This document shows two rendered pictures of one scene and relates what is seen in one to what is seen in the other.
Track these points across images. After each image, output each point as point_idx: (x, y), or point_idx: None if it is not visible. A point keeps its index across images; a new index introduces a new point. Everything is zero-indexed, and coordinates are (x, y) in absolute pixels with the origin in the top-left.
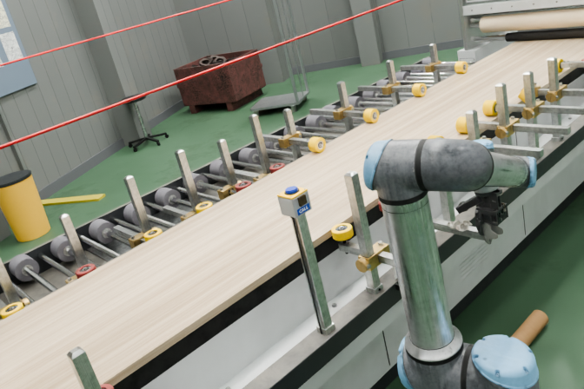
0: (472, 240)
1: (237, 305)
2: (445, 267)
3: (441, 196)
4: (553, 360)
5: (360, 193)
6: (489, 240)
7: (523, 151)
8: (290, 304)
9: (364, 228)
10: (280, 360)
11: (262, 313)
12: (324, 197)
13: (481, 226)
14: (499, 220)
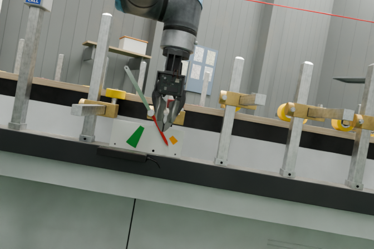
0: (250, 207)
1: (6, 83)
2: (192, 200)
3: (222, 123)
4: None
5: (105, 35)
6: (162, 126)
7: (331, 111)
8: (49, 121)
9: (95, 69)
10: None
11: None
12: None
13: (155, 96)
14: (160, 87)
